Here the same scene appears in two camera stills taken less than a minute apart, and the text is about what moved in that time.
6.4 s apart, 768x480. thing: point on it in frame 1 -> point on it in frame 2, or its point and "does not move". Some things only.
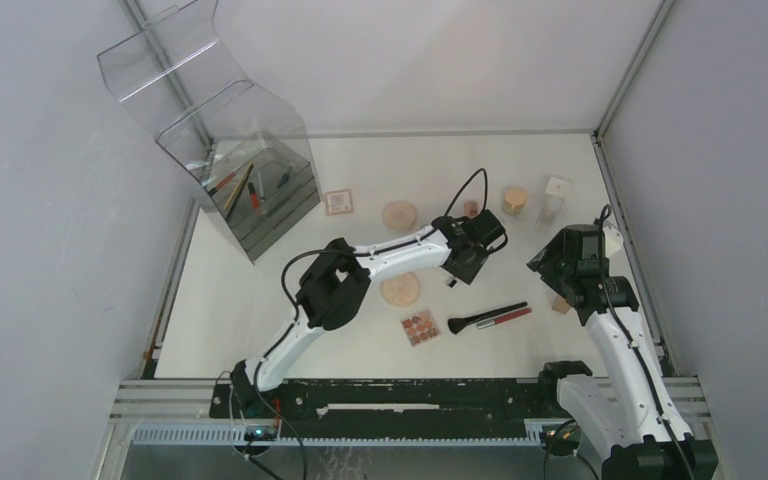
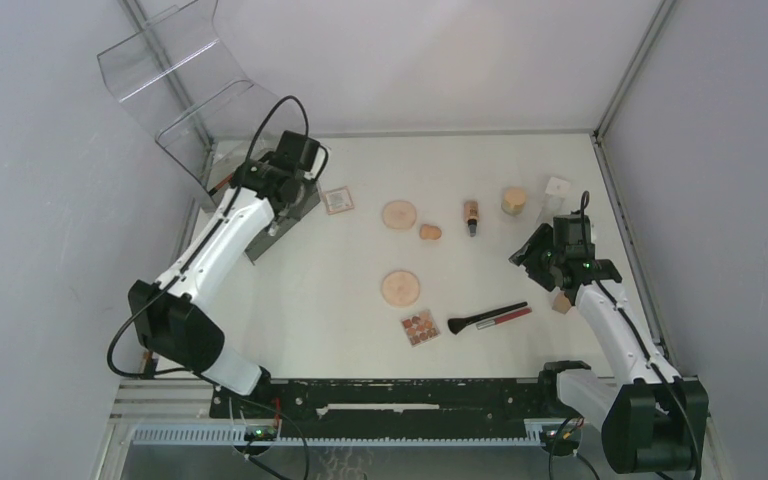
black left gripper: x=468 y=275 -> x=308 y=176
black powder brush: x=460 y=323 does not move
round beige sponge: x=399 y=215 does not move
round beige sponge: x=400 y=289 does not move
